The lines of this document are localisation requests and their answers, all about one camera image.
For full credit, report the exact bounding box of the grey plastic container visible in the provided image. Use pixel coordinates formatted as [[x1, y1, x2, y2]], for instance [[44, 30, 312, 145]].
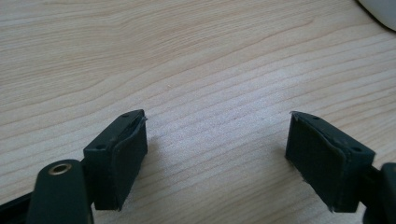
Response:
[[355, 0, 396, 33]]

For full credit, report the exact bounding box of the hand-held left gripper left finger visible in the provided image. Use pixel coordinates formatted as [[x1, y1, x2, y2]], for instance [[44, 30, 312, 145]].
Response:
[[83, 108, 149, 212]]

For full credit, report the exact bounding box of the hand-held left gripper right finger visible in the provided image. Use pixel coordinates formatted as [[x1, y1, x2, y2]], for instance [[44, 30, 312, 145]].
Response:
[[284, 110, 376, 214]]

